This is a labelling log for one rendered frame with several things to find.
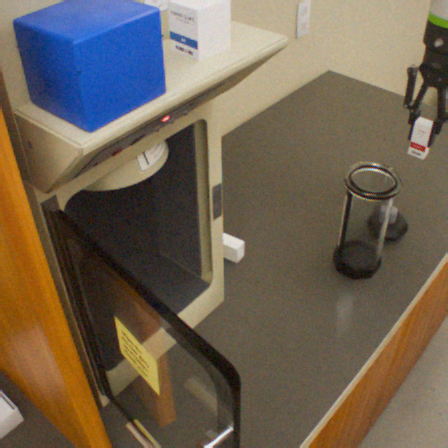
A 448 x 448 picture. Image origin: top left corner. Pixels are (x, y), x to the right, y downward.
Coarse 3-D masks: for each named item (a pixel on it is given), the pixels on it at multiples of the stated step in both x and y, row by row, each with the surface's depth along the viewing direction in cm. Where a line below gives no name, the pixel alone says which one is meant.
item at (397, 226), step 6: (396, 210) 118; (390, 216) 118; (396, 216) 121; (402, 216) 121; (390, 222) 119; (396, 222) 120; (402, 222) 120; (390, 228) 118; (396, 228) 118; (402, 228) 118; (390, 234) 118; (396, 234) 118; (402, 234) 118; (384, 240) 120
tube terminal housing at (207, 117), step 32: (0, 0) 46; (32, 0) 49; (64, 0) 52; (0, 32) 48; (0, 64) 50; (0, 96) 53; (128, 160) 70; (32, 192) 60; (64, 192) 63; (64, 288) 70; (192, 320) 101; (96, 384) 86
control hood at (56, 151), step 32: (256, 32) 66; (192, 64) 59; (224, 64) 59; (256, 64) 65; (160, 96) 54; (192, 96) 57; (32, 128) 52; (64, 128) 49; (128, 128) 51; (32, 160) 55; (64, 160) 50
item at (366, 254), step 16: (352, 176) 103; (368, 176) 105; (384, 176) 104; (368, 192) 97; (384, 192) 97; (352, 208) 102; (368, 208) 100; (384, 208) 100; (352, 224) 104; (368, 224) 102; (384, 224) 103; (352, 240) 106; (368, 240) 105; (352, 256) 109; (368, 256) 108
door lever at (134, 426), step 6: (132, 420) 60; (138, 420) 60; (126, 426) 59; (132, 426) 59; (138, 426) 59; (132, 432) 59; (138, 432) 58; (144, 432) 58; (138, 438) 58; (144, 438) 58; (150, 438) 58; (144, 444) 57; (150, 444) 57; (156, 444) 57; (198, 444) 58; (204, 444) 57
